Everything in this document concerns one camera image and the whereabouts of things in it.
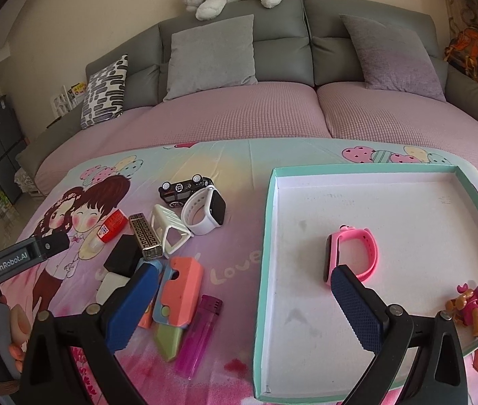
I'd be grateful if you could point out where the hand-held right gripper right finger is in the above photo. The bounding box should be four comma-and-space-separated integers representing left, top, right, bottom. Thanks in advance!
331, 264, 470, 405

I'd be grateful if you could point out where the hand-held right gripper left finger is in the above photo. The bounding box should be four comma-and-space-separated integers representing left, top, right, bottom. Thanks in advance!
19, 262, 164, 405

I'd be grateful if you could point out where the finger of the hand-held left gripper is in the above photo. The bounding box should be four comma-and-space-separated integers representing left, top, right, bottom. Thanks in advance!
32, 231, 71, 261

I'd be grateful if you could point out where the white charger cube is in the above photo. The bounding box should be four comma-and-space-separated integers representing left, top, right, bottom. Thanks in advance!
97, 272, 129, 304

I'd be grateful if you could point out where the pink smartwatch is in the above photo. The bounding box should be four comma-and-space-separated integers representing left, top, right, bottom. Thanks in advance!
322, 226, 378, 284

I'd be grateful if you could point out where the small black box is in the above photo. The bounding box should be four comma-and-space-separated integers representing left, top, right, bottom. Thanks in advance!
104, 234, 143, 275

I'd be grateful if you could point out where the orange toy knife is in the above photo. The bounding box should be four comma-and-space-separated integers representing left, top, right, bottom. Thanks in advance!
138, 256, 205, 362

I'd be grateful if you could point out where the gold black patterned lighter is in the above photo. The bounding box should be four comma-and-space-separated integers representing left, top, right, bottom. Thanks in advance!
128, 213, 164, 260

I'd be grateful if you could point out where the purple translucent lighter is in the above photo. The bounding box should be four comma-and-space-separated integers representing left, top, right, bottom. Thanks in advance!
174, 295, 224, 379

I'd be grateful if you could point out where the white plastic mini stool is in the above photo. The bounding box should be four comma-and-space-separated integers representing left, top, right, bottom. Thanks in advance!
152, 204, 192, 259

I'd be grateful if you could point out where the teal white cardboard tray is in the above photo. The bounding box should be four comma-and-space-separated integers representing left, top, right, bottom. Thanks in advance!
253, 164, 478, 403

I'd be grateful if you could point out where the person's left hand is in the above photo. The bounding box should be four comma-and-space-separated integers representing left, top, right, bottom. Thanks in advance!
0, 304, 34, 363

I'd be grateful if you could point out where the red glue tube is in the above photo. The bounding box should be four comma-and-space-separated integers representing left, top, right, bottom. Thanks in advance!
88, 211, 127, 250

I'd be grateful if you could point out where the white smartwatch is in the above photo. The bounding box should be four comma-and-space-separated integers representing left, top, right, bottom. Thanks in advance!
181, 184, 227, 236

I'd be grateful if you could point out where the small toy figure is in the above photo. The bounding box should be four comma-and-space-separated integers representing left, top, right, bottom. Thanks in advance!
446, 285, 478, 338

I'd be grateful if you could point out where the black toy car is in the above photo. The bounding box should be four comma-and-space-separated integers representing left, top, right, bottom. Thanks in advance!
158, 174, 214, 208

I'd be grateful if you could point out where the white book rack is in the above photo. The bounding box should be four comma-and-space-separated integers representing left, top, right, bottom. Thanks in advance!
50, 82, 88, 119

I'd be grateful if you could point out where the black white patterned pillow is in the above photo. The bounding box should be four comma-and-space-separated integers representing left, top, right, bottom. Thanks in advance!
81, 54, 129, 129

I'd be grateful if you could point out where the printed cartoon blanket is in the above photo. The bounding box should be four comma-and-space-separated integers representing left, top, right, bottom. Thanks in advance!
0, 137, 478, 405

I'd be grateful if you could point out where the pink sofa cover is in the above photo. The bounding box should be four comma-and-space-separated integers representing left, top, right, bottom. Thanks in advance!
36, 80, 478, 197

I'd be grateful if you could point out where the grey square pillow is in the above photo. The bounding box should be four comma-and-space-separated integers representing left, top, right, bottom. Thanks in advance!
164, 14, 259, 102

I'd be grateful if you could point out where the purple grey pillow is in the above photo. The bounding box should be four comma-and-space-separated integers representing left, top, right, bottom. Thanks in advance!
339, 14, 448, 103

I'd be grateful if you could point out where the grey sofa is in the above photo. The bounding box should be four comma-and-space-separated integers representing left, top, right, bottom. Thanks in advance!
15, 0, 478, 203

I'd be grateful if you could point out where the orange backpack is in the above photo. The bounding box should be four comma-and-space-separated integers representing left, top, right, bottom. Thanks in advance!
444, 26, 478, 81

